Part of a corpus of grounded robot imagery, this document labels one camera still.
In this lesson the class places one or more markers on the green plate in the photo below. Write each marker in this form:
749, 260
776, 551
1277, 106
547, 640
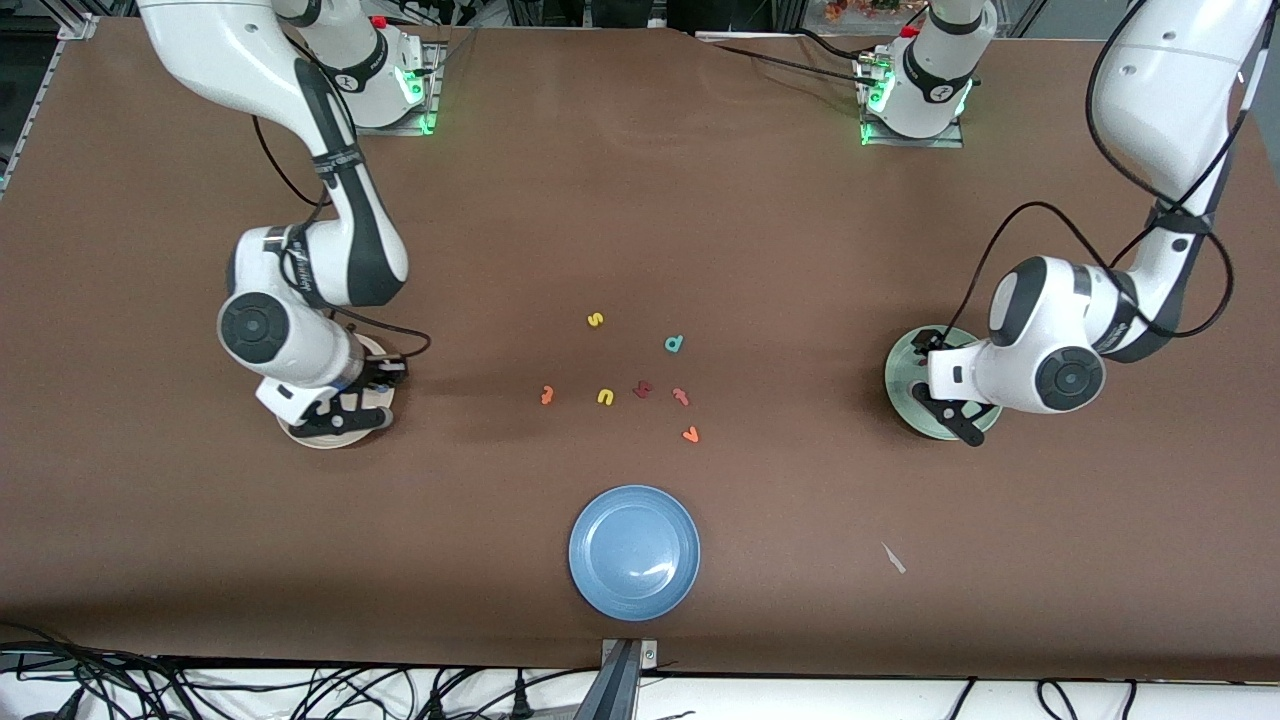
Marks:
900, 390

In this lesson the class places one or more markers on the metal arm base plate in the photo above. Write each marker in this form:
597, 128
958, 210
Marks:
915, 142
385, 129

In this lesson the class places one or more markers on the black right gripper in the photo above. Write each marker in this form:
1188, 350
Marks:
374, 379

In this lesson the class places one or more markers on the brown table cover sheet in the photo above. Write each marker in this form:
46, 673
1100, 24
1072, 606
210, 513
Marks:
640, 200

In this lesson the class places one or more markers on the black power plug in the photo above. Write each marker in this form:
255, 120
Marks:
520, 700
437, 705

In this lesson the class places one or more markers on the black frame structure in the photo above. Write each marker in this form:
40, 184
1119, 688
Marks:
620, 10

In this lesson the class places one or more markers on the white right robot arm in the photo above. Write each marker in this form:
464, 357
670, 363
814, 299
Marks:
230, 50

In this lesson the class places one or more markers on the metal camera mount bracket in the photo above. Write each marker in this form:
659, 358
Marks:
625, 690

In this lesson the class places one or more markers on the white paper scrap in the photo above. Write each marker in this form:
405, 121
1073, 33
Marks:
893, 558

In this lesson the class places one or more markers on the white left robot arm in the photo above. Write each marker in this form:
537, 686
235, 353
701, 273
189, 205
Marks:
1160, 90

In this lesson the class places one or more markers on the orange artificial flowers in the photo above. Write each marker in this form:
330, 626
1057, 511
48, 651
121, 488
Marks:
860, 8

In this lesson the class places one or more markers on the beige brown plate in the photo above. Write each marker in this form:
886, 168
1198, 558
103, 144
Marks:
330, 442

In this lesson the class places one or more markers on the blue plate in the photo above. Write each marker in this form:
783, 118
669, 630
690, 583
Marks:
634, 553

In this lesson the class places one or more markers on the aluminium frame profile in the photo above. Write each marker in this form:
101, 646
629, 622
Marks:
78, 25

